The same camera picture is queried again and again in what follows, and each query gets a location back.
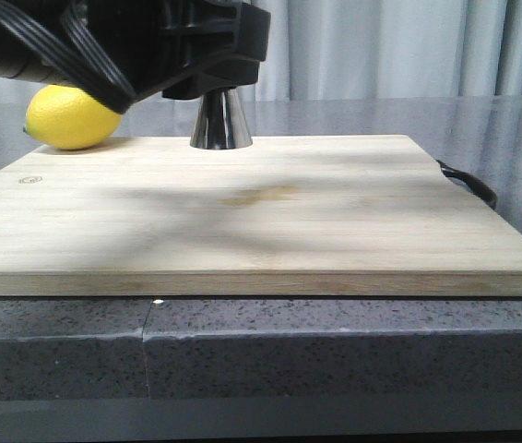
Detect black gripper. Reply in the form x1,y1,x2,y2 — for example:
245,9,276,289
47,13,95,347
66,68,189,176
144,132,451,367
60,1,271,102

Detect steel double jigger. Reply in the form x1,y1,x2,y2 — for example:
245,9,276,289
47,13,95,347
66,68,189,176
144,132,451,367
190,89,253,150

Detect yellow lemon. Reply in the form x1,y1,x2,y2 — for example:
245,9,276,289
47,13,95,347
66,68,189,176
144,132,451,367
24,85,122,150

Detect black board handle strap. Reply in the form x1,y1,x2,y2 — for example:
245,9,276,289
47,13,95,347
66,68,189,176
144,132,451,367
435,159,499,209

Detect grey curtain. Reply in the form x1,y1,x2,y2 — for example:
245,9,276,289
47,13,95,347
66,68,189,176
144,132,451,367
0,0,522,105

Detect wooden cutting board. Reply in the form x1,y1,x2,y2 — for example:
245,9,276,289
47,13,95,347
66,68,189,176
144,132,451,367
0,135,522,296

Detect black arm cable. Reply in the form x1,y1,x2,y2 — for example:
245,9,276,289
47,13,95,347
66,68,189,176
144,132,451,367
0,0,136,115

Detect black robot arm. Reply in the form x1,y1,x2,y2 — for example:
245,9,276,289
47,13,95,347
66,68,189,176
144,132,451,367
0,1,271,113

